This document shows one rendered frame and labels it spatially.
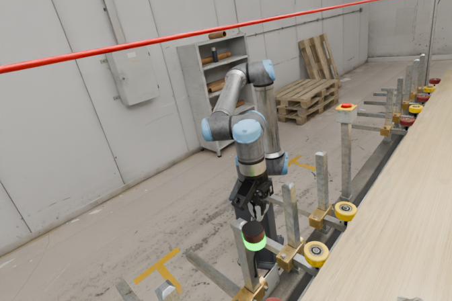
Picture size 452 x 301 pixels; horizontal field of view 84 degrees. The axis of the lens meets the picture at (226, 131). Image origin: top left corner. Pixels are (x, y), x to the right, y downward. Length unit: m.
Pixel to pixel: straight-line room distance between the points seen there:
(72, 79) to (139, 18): 1.03
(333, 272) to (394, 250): 0.22
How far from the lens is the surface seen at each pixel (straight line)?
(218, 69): 3.95
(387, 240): 1.06
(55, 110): 3.10
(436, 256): 1.06
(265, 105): 1.44
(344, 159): 1.37
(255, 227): 0.73
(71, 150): 3.19
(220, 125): 0.90
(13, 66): 0.36
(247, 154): 0.79
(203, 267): 1.04
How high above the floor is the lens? 1.64
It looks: 22 degrees down
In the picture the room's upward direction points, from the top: 11 degrees counter-clockwise
